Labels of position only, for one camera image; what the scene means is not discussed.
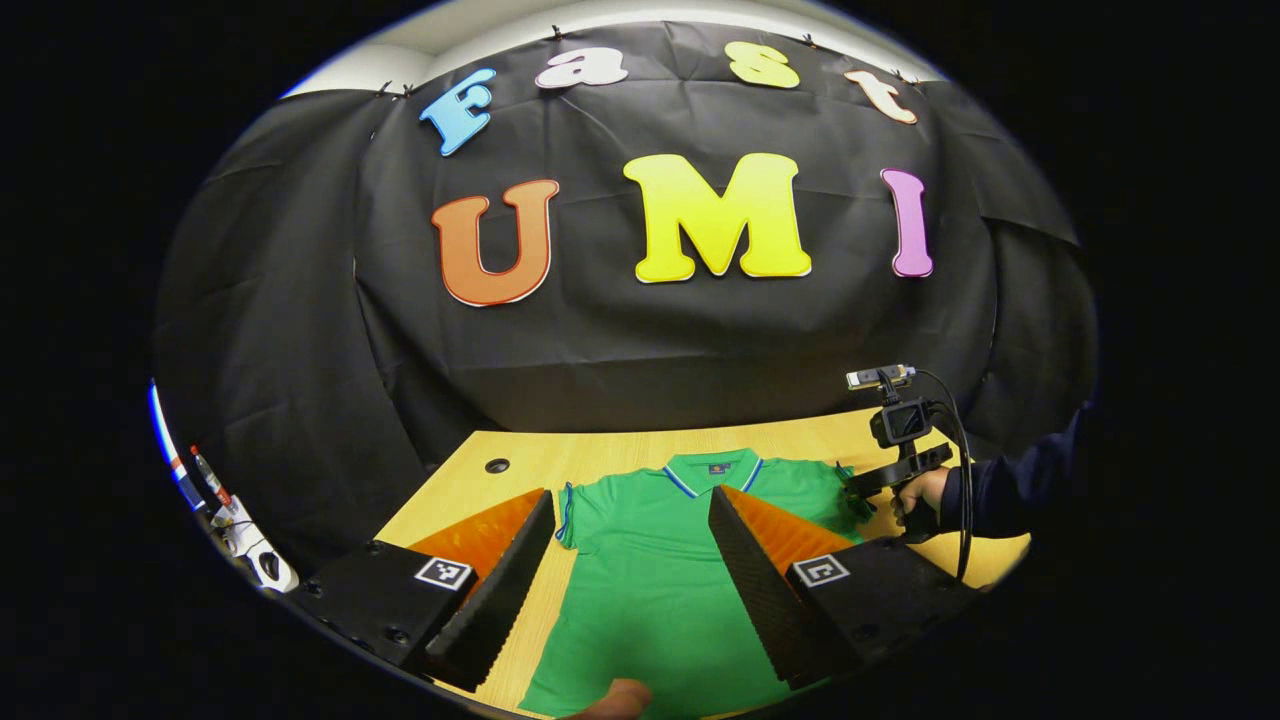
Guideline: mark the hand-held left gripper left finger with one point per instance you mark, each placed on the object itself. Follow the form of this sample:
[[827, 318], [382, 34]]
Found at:
[[500, 600]]

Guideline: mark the green T-shirt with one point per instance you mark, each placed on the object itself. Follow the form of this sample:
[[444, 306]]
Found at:
[[650, 600]]

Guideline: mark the white plastic object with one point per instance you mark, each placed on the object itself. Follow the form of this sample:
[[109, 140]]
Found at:
[[255, 550]]

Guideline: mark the black backdrop cloth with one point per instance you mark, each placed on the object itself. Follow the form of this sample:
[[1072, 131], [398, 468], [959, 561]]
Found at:
[[600, 360]]

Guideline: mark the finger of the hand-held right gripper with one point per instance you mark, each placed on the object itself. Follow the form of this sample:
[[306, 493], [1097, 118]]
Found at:
[[858, 495]]

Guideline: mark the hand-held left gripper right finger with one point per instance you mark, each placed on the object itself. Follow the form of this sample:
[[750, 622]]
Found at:
[[760, 590]]

